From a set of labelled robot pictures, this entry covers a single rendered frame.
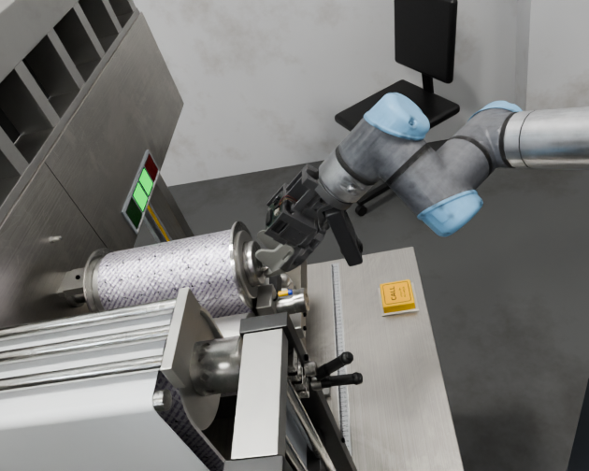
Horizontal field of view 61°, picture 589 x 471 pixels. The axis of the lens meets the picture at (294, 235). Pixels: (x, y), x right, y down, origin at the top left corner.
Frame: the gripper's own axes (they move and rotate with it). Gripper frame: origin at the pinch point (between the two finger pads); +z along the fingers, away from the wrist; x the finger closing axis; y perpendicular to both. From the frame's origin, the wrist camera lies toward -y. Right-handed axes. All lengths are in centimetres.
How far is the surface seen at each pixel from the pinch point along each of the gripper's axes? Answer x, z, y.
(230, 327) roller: 11.7, 4.3, 4.4
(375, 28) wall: -206, 6, -56
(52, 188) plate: -12.8, 17.4, 36.6
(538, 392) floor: -37, 32, -133
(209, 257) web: 3.0, 1.1, 11.1
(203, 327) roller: 19.8, -3.7, 12.0
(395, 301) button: -13.5, 5.3, -35.3
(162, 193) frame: -77, 61, 9
